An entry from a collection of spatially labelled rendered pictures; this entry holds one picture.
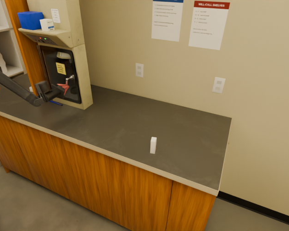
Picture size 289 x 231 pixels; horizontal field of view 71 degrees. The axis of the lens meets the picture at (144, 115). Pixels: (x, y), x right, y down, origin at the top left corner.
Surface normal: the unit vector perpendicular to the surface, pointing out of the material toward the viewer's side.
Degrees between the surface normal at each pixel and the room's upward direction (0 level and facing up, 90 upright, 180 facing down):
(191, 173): 0
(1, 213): 0
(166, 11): 90
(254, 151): 90
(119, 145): 0
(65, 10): 90
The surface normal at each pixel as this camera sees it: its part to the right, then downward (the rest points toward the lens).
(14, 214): 0.02, -0.83
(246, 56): -0.42, 0.49
